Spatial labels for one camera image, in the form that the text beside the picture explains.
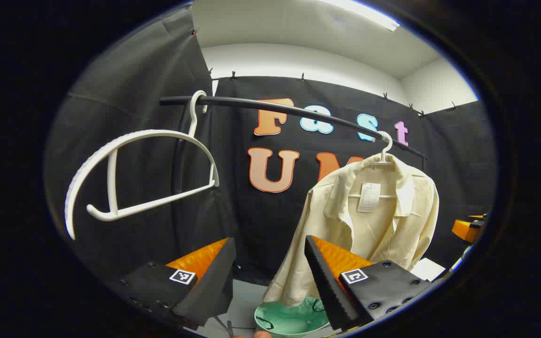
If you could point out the ceiling light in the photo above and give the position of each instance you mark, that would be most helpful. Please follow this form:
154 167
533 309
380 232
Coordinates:
369 14

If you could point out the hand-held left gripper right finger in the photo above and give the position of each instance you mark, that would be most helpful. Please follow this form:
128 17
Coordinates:
329 291

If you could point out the cream shirt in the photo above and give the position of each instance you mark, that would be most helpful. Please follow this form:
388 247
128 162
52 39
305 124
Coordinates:
383 225

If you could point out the black clothes rack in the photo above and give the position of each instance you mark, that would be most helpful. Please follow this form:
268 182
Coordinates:
251 103

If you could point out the black backdrop cloth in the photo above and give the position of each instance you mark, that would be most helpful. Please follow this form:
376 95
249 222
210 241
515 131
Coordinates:
261 220

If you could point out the green laundry hamper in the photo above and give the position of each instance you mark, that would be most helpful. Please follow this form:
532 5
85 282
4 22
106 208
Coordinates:
289 319

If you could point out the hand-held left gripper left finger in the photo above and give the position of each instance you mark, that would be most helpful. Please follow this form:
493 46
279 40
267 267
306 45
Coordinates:
214 281

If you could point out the white plastic hanger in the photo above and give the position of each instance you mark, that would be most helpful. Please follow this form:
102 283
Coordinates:
385 150
112 188

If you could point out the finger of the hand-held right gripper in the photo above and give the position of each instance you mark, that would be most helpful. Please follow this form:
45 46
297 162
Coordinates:
465 229

